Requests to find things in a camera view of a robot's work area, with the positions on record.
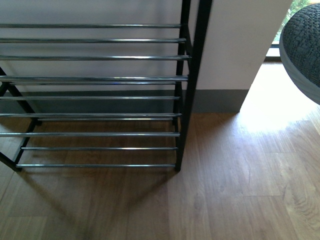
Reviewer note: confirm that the grey sneaker white sole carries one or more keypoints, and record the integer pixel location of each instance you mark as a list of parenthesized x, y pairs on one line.
[(299, 48)]

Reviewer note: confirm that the black metal shoe rack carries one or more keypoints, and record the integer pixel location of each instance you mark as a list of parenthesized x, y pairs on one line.
[(183, 98)]

